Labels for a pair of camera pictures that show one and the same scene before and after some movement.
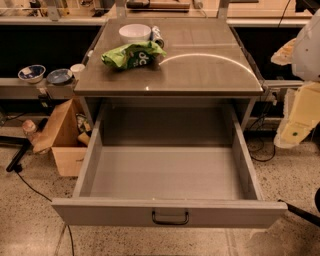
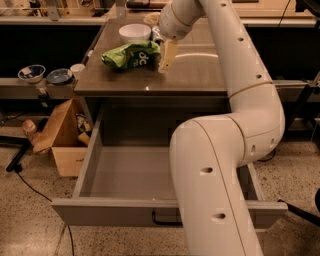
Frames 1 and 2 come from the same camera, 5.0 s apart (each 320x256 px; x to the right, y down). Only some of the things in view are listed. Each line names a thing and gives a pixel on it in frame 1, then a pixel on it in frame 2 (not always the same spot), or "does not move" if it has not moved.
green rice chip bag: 133,55 does not move
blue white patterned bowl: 32,73 does not move
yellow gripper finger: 284,56 -> 152,18
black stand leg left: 15,164 does not move
